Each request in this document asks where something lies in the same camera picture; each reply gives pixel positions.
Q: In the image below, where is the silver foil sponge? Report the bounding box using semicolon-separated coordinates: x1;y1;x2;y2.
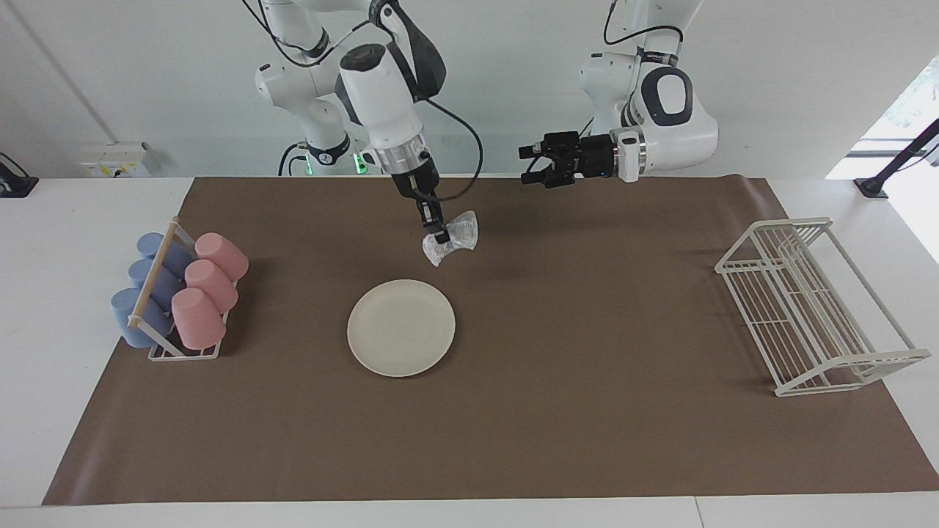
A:
422;210;480;268

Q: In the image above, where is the cream round plate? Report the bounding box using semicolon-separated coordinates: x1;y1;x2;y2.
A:
347;279;456;378

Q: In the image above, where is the pink plastic cup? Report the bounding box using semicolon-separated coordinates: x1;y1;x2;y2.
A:
171;287;227;351
194;232;249;283
184;259;240;314

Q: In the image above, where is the brown table mat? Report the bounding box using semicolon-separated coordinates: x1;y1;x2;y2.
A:
42;176;939;506

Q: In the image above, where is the blue plastic cup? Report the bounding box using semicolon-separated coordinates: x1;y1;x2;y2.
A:
128;258;184;309
136;232;195;278
111;287;175;348

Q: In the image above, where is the white cup holder rack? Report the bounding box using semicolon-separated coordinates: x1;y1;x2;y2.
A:
127;216;239;361

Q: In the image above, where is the black table clamp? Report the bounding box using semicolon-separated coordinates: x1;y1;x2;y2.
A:
0;152;39;199

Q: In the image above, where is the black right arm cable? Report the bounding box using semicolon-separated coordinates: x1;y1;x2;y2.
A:
424;98;484;203

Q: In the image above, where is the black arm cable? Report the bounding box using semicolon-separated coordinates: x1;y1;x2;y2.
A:
424;98;484;203
602;0;684;52

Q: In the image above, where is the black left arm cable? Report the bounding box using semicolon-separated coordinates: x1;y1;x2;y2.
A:
602;0;684;52

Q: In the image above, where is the black right base cable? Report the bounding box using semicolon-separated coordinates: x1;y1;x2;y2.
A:
278;142;310;177

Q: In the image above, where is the white wall socket box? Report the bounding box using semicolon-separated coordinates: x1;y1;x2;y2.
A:
79;142;151;178

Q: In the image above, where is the white wire dish rack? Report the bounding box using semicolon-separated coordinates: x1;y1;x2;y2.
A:
715;217;932;397

